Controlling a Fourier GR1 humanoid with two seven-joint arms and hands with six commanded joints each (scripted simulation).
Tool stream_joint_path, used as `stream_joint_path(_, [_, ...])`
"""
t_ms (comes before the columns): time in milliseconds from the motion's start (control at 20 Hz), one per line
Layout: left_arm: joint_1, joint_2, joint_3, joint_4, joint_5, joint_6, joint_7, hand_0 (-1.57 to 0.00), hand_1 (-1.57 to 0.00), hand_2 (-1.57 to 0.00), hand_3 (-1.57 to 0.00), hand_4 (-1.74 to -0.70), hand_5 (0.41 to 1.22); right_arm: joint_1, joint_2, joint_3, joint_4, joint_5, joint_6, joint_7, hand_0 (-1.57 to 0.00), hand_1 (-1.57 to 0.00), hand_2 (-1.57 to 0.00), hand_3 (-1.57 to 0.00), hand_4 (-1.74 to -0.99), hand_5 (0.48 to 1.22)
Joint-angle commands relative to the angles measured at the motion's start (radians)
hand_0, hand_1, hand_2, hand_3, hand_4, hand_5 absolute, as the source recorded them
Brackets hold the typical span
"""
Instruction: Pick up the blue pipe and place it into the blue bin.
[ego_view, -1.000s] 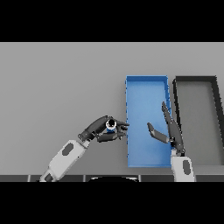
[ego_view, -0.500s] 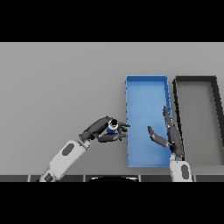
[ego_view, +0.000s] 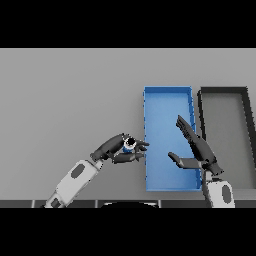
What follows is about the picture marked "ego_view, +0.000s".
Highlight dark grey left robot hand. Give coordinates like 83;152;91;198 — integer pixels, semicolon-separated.
89;133;151;165

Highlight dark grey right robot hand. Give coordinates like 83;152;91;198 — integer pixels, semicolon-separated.
167;114;225;177

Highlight blue pipe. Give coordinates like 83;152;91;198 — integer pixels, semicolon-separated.
122;136;138;154

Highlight dark grey bin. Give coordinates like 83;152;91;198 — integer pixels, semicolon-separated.
196;86;256;191

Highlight blue bin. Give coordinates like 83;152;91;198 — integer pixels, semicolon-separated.
143;86;203;192

